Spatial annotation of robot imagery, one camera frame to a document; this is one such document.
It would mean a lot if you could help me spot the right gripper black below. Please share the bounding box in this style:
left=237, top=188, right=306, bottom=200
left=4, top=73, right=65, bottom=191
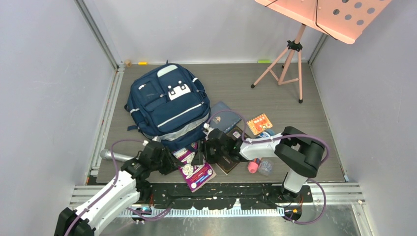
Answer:
left=191, top=140, right=227, bottom=167

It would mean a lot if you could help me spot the purple paperback book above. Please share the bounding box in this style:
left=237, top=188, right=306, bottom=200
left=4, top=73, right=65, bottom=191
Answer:
left=173, top=147, right=216, bottom=193

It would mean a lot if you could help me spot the navy blue backpack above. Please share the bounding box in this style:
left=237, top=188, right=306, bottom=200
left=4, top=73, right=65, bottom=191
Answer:
left=124, top=63, right=210, bottom=151

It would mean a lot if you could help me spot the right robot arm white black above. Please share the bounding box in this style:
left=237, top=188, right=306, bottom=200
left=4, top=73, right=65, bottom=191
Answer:
left=203, top=124, right=329, bottom=202

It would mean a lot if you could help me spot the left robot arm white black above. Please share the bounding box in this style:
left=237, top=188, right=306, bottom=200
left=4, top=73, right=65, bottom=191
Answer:
left=54, top=141, right=183, bottom=236

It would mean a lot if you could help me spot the clear bag of clips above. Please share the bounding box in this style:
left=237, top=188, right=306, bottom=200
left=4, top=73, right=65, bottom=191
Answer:
left=257, top=158, right=273, bottom=176

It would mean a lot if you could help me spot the dark brown hardcover book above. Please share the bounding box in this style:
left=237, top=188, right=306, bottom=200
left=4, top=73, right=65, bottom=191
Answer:
left=216, top=126, right=248, bottom=175

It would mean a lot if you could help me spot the dark blue notebook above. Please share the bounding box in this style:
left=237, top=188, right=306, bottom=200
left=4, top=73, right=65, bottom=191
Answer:
left=209, top=101, right=241, bottom=133

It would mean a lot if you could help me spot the small orange booklet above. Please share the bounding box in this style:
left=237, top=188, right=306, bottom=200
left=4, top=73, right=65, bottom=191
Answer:
left=246, top=113, right=273, bottom=135

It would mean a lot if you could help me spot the silver metal bottle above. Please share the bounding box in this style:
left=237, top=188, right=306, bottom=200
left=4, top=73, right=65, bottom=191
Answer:
left=100, top=149, right=133, bottom=162

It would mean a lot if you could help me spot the small wooden block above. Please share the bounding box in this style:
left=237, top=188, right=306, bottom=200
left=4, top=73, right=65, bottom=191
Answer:
left=124, top=60, right=132, bottom=67

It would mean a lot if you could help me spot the pink music stand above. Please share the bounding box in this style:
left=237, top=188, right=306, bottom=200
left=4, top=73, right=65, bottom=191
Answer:
left=250, top=0, right=393, bottom=104

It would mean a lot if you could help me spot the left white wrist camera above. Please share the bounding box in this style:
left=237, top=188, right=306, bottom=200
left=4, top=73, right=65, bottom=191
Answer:
left=142, top=136, right=161, bottom=147

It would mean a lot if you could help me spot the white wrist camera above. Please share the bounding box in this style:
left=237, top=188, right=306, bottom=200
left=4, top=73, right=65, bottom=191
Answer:
left=142, top=136, right=161, bottom=147
left=203, top=123, right=214, bottom=140

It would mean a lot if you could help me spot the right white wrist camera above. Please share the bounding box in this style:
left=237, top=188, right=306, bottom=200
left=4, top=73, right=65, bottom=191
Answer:
left=203, top=123, right=214, bottom=140

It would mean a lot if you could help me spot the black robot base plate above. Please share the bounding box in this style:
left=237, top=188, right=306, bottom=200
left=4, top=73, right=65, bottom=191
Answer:
left=138, top=182, right=313, bottom=210

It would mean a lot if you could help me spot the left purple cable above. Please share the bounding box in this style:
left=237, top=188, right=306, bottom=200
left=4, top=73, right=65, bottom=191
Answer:
left=63, top=139, right=173, bottom=236

